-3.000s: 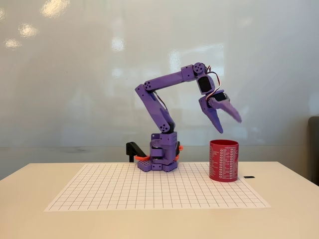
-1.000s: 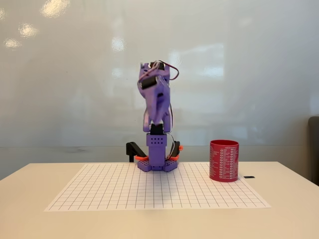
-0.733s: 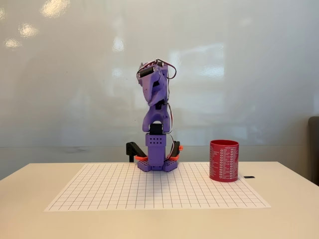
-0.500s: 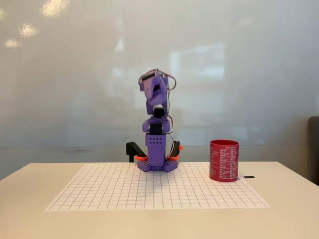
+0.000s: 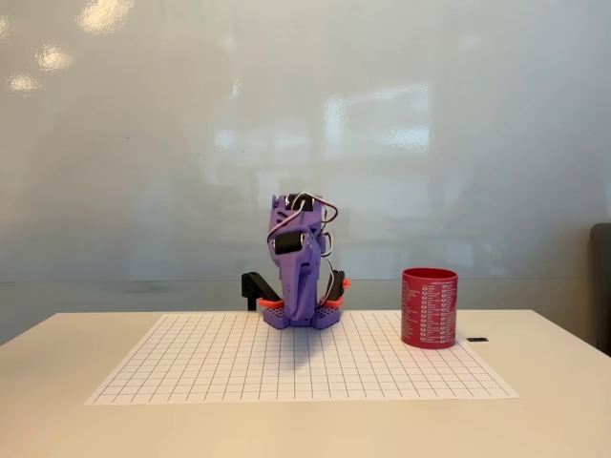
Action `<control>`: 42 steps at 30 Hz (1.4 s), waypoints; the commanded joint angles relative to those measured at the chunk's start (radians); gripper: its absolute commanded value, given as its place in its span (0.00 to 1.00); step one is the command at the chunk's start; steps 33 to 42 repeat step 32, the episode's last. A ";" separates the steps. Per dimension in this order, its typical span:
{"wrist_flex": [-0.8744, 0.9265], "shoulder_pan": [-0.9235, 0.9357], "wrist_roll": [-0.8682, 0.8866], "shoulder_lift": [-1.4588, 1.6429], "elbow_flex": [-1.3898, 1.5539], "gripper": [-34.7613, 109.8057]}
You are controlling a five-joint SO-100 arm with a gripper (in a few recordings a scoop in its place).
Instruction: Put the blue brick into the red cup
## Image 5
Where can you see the red cup with white print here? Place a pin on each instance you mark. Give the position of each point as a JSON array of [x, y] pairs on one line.
[[428, 310]]

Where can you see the black table clamp orange knob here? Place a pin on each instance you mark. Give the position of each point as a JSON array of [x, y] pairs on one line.
[[338, 284]]

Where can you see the small flat black piece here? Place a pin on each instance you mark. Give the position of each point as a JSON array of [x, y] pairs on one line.
[[478, 339]]

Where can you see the purple robot arm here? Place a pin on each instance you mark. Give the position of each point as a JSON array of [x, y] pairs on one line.
[[305, 219]]

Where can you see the white grid paper mat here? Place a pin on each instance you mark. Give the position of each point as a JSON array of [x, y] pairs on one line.
[[296, 372]]

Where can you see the purple gripper with servo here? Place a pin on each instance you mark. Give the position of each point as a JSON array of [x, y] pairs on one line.
[[295, 292]]

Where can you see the black table clamp orange foot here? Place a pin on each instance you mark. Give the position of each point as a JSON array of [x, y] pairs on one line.
[[250, 284]]

